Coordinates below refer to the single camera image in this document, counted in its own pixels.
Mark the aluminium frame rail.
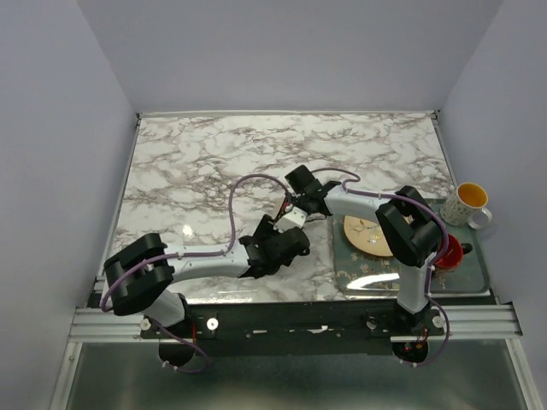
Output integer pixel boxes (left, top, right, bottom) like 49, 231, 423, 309
68, 305, 523, 343

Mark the teal floral serving tray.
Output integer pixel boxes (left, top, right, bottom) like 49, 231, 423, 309
331, 215, 491, 296

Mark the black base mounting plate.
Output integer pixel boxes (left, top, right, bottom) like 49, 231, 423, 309
140, 300, 444, 366

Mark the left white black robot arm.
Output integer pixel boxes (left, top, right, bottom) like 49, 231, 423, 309
100, 206, 310, 337

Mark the beige floral plate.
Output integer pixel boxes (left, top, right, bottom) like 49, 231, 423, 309
344, 216, 393, 258

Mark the white floral mug yellow inside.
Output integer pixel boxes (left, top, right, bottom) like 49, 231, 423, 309
440, 182, 493, 230

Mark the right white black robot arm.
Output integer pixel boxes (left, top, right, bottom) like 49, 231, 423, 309
285, 165, 448, 335

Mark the red black cup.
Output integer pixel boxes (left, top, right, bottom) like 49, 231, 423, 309
434, 234, 473, 269

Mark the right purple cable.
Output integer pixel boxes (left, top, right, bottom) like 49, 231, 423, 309
311, 167, 452, 368

